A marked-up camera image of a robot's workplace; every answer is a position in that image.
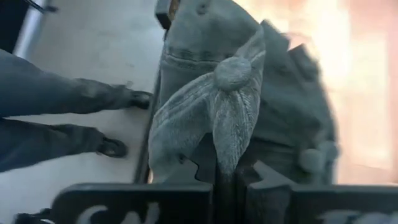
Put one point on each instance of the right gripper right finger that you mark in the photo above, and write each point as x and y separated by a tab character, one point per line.
311	205

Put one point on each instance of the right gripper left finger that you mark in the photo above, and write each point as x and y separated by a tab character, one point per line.
140	205

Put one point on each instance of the person's shoe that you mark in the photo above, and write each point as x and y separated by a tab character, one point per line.
141	100
113	147

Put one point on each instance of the person's leg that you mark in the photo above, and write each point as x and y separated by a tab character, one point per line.
46	87
46	143

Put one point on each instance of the silver metal bar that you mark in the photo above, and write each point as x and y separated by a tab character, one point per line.
29	31

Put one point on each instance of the black panel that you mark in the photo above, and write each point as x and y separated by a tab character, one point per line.
11	21

